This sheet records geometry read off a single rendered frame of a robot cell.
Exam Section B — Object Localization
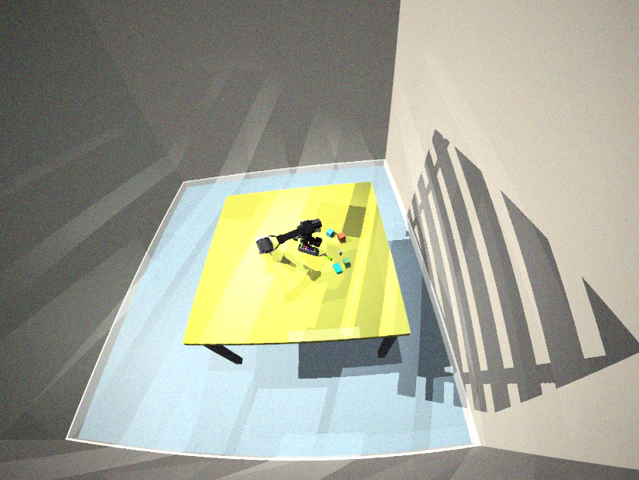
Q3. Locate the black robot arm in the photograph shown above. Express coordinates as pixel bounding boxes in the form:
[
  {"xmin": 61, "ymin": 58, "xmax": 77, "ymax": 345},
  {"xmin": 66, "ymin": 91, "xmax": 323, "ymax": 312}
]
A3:
[{"xmin": 256, "ymin": 218, "xmax": 322, "ymax": 253}]

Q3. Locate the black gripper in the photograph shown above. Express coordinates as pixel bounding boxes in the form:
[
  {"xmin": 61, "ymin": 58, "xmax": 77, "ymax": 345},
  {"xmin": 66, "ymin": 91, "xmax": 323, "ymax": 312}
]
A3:
[{"xmin": 293, "ymin": 234, "xmax": 323, "ymax": 248}]

